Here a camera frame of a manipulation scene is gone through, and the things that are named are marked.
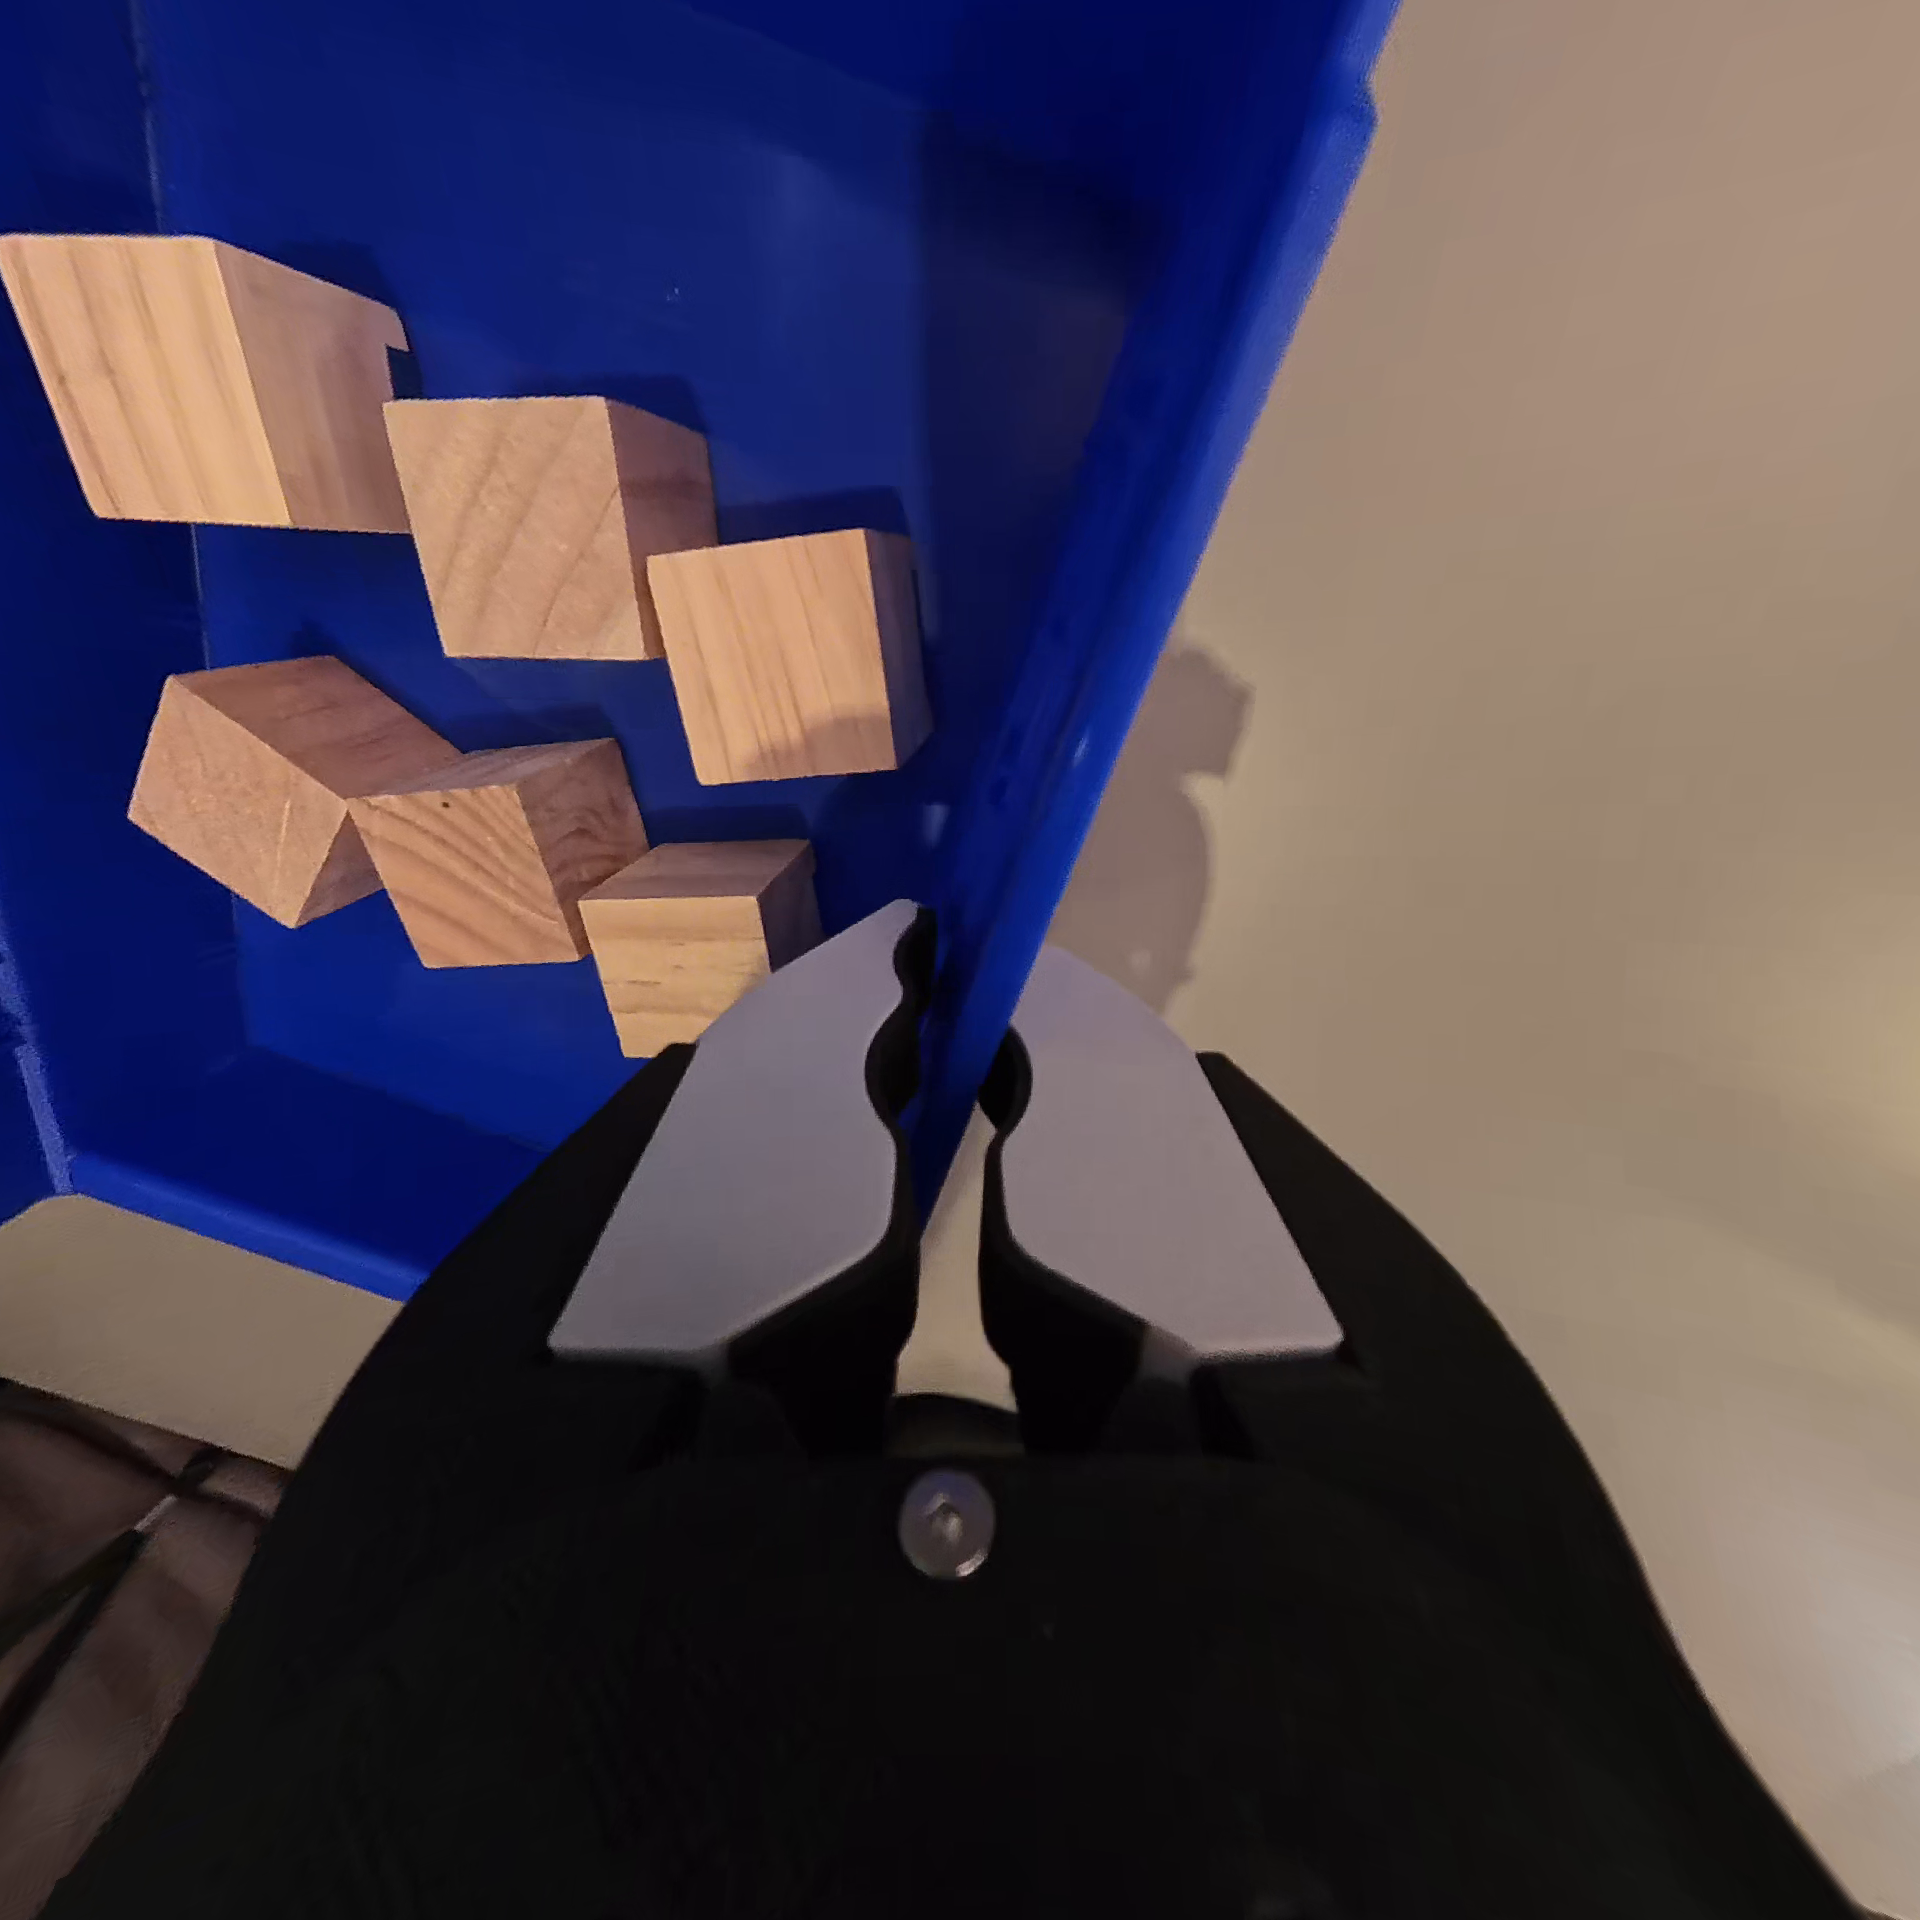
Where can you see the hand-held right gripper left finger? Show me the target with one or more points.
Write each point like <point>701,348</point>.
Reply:
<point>765,1171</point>

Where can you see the blue plastic bin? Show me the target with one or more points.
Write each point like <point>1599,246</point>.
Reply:
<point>750,225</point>

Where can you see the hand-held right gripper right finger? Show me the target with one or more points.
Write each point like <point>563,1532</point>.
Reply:
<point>1154,1201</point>

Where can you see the group of plain wooden blocks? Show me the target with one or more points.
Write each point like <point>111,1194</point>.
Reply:
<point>525,525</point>

